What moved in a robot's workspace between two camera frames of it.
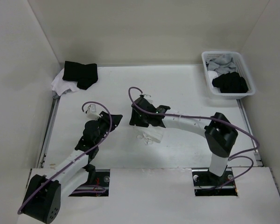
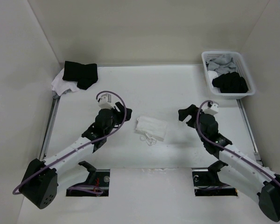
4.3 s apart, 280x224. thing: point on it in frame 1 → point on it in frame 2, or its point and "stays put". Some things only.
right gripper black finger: x=136 y=119 → x=183 y=114
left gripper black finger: x=115 y=119 → x=128 y=115
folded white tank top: x=59 y=86 stays put
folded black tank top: x=86 y=75 stays put
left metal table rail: x=47 y=135 stays put
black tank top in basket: x=230 y=82 stays put
